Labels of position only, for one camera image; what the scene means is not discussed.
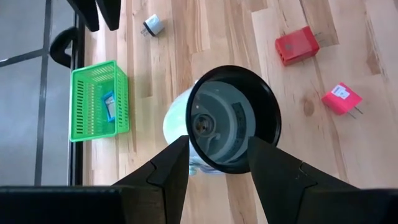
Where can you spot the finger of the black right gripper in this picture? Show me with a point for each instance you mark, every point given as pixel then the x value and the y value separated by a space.
pixel 85 14
pixel 110 14

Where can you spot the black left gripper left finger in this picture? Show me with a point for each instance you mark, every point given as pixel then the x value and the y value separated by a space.
pixel 168 174

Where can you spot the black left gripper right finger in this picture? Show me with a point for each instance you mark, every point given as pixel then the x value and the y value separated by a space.
pixel 276 180

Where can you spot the white charger black band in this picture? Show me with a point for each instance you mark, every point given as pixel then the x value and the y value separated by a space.
pixel 154 25

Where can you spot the blue rectangular box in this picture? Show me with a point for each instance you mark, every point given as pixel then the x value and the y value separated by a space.
pixel 111 117

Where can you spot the pink charger with white label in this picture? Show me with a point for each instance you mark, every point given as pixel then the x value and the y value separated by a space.
pixel 339 104

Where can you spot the dark red wide charger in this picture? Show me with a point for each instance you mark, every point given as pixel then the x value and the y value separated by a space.
pixel 295 46

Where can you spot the white round container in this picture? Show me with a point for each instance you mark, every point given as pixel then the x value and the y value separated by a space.
pixel 267 102

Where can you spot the green plastic basket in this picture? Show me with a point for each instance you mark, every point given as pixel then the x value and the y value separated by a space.
pixel 121 93

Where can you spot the black aluminium table frame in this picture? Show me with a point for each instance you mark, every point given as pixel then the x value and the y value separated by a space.
pixel 77 155

